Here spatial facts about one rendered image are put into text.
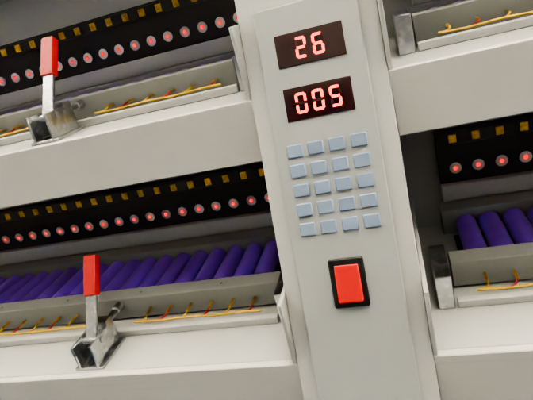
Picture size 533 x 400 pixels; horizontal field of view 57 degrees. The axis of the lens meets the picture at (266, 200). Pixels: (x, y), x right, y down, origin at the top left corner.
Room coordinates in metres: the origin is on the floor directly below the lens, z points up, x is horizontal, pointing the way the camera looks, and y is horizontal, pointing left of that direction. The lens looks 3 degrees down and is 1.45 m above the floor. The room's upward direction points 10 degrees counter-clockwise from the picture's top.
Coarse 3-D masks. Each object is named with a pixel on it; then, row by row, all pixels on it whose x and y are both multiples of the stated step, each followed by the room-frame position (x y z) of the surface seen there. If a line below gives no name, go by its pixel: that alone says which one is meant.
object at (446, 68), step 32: (416, 0) 0.48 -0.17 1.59; (448, 0) 0.45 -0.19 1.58; (480, 0) 0.37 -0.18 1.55; (512, 0) 0.36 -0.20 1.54; (384, 32) 0.31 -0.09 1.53; (416, 32) 0.38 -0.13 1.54; (448, 32) 0.36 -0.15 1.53; (480, 32) 0.35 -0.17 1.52; (512, 32) 0.34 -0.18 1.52; (416, 64) 0.32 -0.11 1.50; (448, 64) 0.31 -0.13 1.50; (480, 64) 0.31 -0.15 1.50; (512, 64) 0.31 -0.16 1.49; (416, 96) 0.32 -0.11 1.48; (448, 96) 0.32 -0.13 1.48; (480, 96) 0.32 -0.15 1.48; (512, 96) 0.31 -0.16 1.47; (416, 128) 0.33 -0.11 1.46
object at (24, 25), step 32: (32, 0) 0.63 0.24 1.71; (64, 0) 0.61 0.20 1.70; (96, 0) 0.60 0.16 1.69; (128, 0) 0.59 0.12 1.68; (384, 0) 0.51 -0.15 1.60; (0, 32) 0.64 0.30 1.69; (32, 32) 0.63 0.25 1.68; (448, 128) 0.50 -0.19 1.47; (416, 160) 0.51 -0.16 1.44; (416, 192) 0.51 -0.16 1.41; (512, 192) 0.49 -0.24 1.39
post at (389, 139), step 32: (256, 0) 0.34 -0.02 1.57; (288, 0) 0.34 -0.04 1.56; (256, 64) 0.35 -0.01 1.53; (384, 64) 0.32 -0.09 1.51; (256, 96) 0.35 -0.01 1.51; (384, 96) 0.32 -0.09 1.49; (256, 128) 0.35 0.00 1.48; (384, 128) 0.32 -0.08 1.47; (384, 160) 0.33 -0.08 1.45; (288, 224) 0.35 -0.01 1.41; (288, 256) 0.35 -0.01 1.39; (416, 256) 0.32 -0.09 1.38; (288, 288) 0.35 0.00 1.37; (416, 288) 0.32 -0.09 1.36; (416, 320) 0.32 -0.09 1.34; (416, 352) 0.32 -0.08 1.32
